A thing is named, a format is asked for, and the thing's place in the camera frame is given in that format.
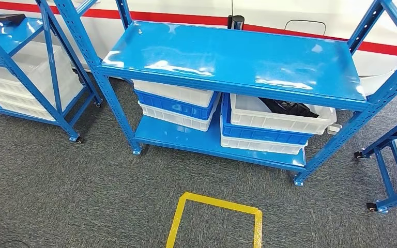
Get blue metal shelf rack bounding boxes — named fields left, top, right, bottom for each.
left=353, top=109, right=397, bottom=215
left=53, top=0, right=397, bottom=187
left=0, top=0, right=103, bottom=144

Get black flat part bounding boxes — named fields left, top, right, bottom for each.
left=0, top=13, right=27, bottom=26

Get black ribbed part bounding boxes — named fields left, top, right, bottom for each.
left=258, top=97, right=320, bottom=119

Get blue plastic bin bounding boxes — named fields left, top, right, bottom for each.
left=135, top=89, right=220, bottom=121
left=221, top=93, right=314, bottom=146

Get black floor cable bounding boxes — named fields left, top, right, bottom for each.
left=0, top=239, right=32, bottom=248

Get white car with red stripe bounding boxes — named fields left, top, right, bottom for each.
left=0, top=0, right=397, bottom=97

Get yellow floor tape square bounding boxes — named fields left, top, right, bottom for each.
left=165, top=191, right=264, bottom=248

